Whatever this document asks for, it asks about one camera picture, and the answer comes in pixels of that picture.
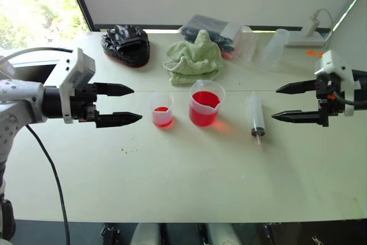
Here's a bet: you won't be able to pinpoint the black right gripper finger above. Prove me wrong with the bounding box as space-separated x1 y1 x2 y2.
275 79 318 95
271 109 321 125

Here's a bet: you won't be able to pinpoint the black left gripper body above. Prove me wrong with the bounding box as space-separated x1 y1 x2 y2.
70 83 100 123

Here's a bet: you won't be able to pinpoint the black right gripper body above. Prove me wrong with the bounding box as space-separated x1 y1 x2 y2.
315 74 345 128

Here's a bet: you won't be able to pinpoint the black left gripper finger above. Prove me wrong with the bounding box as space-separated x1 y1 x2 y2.
95 111 143 129
94 82 135 98

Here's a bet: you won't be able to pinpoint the clear plastic syringe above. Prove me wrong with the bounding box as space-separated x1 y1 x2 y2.
248 91 266 146

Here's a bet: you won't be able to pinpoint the small beaker red liquid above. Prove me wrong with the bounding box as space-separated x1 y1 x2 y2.
149 92 175 128

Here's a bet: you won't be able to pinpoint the empty clear plastic cup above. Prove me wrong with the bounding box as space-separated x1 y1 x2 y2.
256 28 291 73

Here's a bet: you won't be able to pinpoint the large beaker red liquid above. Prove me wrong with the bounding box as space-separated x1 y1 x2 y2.
189 79 227 127

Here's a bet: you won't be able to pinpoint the orange crumbs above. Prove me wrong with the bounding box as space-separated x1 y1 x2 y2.
120 137 139 154

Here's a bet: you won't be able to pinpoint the crumpled black plastic bag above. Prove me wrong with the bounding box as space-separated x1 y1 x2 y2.
100 24 151 69

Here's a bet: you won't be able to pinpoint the white power strip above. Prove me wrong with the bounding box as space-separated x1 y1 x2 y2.
284 30 328 48

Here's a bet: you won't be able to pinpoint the green towel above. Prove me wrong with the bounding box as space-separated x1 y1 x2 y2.
163 29 224 87

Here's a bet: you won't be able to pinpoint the clear bag with dark contents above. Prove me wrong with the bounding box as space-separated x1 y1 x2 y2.
178 14 257 62

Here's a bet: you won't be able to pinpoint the pale rounded shape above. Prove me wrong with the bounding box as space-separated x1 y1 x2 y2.
134 223 162 245
205 223 239 245

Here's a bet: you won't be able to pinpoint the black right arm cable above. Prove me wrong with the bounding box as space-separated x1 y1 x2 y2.
331 90 367 106

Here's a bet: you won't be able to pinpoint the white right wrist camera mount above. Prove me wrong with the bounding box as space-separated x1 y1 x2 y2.
314 49 361 117

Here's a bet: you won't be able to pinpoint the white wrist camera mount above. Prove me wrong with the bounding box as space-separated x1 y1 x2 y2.
314 49 361 117
58 47 96 125

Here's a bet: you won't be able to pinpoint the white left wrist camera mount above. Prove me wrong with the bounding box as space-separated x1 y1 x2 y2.
58 47 96 125

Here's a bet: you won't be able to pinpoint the white plug with cable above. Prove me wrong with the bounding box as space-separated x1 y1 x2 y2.
302 8 335 37

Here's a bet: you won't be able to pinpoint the black metal bracket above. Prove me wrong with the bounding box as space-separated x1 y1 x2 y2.
100 224 122 245

